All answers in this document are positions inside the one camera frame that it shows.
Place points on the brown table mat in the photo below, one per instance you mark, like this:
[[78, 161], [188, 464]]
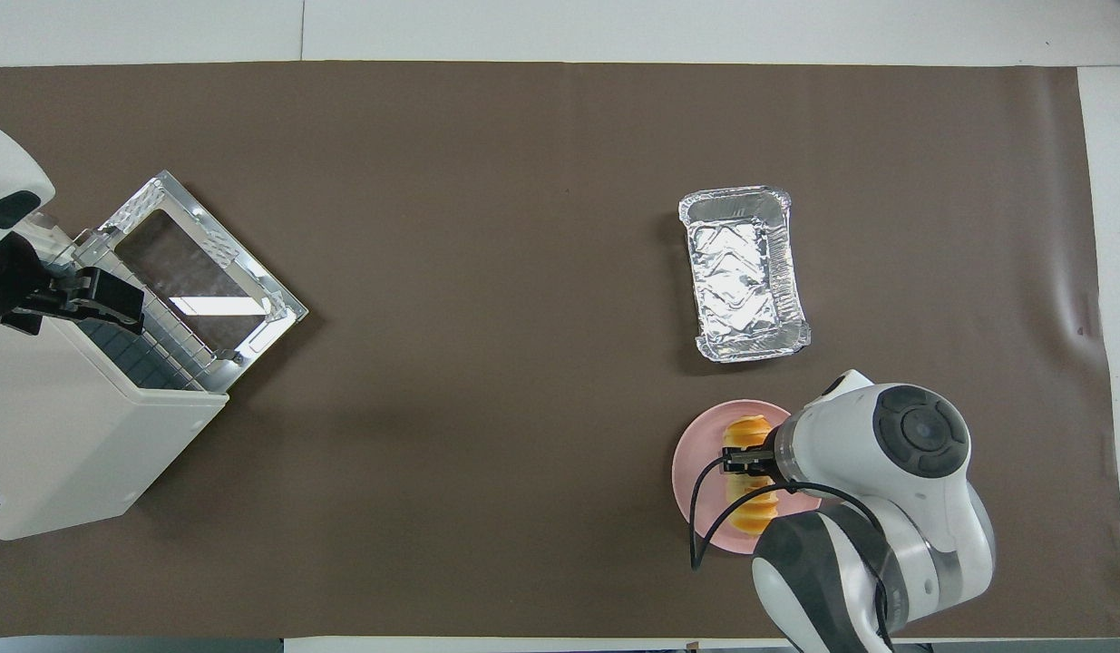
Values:
[[433, 408]]

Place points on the glass oven door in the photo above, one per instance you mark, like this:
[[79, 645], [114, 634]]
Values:
[[251, 290]]

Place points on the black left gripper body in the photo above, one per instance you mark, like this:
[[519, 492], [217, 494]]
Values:
[[6, 277]]

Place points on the sliced golden bread loaf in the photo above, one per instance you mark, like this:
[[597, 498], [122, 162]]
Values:
[[750, 517]]

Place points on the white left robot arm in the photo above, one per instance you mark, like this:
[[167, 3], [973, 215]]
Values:
[[6, 172]]

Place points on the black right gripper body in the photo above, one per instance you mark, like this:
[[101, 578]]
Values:
[[764, 461]]

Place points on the aluminium foil tray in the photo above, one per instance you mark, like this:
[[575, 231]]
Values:
[[741, 272]]

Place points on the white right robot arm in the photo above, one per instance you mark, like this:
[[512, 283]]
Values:
[[886, 508]]

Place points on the pink round plate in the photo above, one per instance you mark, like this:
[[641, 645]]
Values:
[[696, 481]]

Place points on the cream white toaster oven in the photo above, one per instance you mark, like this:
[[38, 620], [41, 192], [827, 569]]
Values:
[[61, 435]]

